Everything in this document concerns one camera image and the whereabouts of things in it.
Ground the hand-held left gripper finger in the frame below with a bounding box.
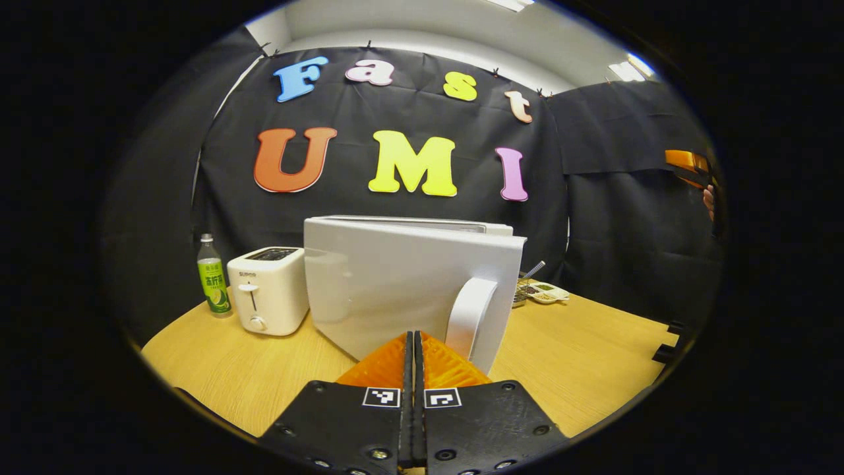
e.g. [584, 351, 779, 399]
[257, 330, 415, 475]
[413, 330, 571, 475]

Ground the white microwave oven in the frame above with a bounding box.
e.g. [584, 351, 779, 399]
[303, 215, 528, 375]

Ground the white divided condiment dish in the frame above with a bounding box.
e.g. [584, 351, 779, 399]
[527, 281, 570, 305]

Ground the white toaster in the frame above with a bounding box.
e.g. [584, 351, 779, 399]
[227, 247, 311, 336]

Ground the green label drink bottle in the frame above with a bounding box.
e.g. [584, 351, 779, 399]
[196, 234, 233, 316]

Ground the black backdrop cloth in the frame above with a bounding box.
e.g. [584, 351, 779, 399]
[99, 26, 723, 331]

